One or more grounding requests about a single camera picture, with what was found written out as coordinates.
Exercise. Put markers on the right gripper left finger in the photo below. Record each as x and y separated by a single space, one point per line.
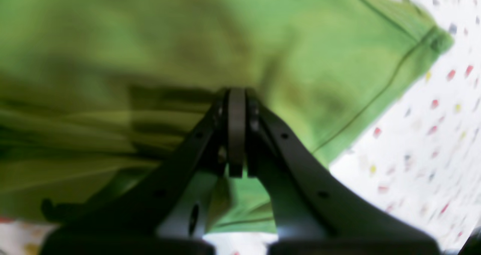
166 212

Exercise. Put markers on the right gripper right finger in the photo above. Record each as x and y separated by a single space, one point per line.
314 213

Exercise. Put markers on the green t-shirt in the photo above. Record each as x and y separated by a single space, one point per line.
96 93

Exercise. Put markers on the terrazzo patterned tablecloth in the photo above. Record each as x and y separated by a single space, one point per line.
419 160

